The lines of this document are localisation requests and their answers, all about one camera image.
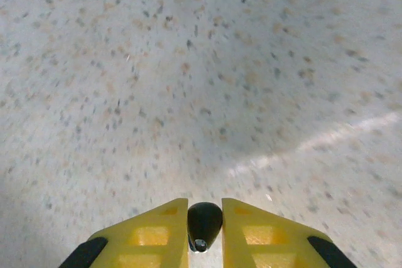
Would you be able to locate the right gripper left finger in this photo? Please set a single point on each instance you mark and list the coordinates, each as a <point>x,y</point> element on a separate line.
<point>141,239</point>

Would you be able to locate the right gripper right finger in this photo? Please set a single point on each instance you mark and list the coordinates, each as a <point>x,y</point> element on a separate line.
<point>267,243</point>

